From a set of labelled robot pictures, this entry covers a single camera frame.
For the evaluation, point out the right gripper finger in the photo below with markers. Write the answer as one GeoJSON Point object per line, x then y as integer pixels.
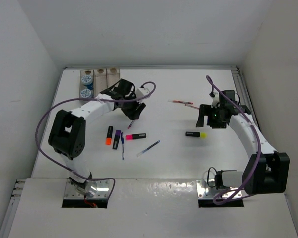
{"type": "Point", "coordinates": [200, 120]}
{"type": "Point", "coordinates": [211, 120]}

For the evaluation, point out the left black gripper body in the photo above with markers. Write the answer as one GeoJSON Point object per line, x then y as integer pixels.
{"type": "Point", "coordinates": [129, 106]}

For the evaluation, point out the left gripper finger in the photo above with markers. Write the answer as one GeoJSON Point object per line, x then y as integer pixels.
{"type": "Point", "coordinates": [139, 110]}
{"type": "Point", "coordinates": [130, 114]}

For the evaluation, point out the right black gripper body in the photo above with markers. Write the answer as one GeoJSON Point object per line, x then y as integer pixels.
{"type": "Point", "coordinates": [219, 123]}

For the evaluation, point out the pink gel pen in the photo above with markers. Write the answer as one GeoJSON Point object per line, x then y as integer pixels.
{"type": "Point", "coordinates": [132, 122]}

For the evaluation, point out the red gel pen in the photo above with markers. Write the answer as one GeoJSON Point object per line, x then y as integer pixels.
{"type": "Point", "coordinates": [180, 102]}
{"type": "Point", "coordinates": [191, 106]}

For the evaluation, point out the yellow highlighter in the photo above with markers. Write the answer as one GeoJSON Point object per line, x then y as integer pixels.
{"type": "Point", "coordinates": [196, 134]}

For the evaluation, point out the blue capped pen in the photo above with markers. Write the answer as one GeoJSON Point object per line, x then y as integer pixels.
{"type": "Point", "coordinates": [122, 141]}

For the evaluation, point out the blue refill pen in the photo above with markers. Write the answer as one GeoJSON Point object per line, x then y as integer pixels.
{"type": "Point", "coordinates": [151, 146]}

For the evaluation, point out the blue tape roll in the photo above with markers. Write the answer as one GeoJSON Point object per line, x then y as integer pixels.
{"type": "Point", "coordinates": [87, 81]}
{"type": "Point", "coordinates": [86, 94]}

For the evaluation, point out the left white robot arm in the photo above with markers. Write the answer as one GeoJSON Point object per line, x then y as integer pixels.
{"type": "Point", "coordinates": [67, 136]}

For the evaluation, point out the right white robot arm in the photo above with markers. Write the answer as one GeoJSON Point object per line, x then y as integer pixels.
{"type": "Point", "coordinates": [267, 169]}

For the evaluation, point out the purple highlighter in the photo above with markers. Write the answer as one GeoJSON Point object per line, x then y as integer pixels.
{"type": "Point", "coordinates": [116, 140]}

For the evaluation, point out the pink highlighter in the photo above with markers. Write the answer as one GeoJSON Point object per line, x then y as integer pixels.
{"type": "Point", "coordinates": [136, 136]}

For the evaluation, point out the orange highlighter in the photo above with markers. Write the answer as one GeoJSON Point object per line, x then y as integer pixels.
{"type": "Point", "coordinates": [109, 135]}

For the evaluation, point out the clear acrylic organizer tray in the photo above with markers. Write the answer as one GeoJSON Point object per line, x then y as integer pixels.
{"type": "Point", "coordinates": [103, 78]}

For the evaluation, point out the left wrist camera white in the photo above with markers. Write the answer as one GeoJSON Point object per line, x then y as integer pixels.
{"type": "Point", "coordinates": [141, 92]}

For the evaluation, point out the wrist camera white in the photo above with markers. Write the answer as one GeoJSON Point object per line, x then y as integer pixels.
{"type": "Point", "coordinates": [215, 99]}
{"type": "Point", "coordinates": [141, 92]}

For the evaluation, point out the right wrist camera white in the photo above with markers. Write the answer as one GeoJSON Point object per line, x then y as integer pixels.
{"type": "Point", "coordinates": [215, 99]}

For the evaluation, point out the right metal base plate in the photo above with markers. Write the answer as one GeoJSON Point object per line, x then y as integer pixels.
{"type": "Point", "coordinates": [207, 191]}

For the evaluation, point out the metal base plate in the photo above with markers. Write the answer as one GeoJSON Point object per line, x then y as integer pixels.
{"type": "Point", "coordinates": [207, 191]}
{"type": "Point", "coordinates": [94, 190]}

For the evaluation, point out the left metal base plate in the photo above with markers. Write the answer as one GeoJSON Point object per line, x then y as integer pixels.
{"type": "Point", "coordinates": [94, 190]}

